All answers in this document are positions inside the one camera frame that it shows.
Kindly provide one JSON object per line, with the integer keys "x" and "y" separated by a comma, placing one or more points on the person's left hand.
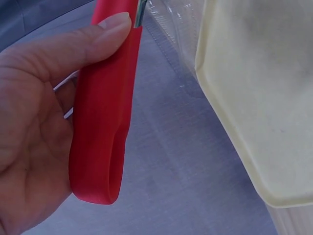
{"x": 29, "y": 117}

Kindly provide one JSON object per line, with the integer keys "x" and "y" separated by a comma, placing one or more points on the clear plastic bag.
{"x": 176, "y": 36}

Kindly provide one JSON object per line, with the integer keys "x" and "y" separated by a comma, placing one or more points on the person's left thumb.
{"x": 97, "y": 40}

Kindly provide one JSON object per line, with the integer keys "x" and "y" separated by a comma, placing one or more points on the cream plastic cutting board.
{"x": 256, "y": 98}

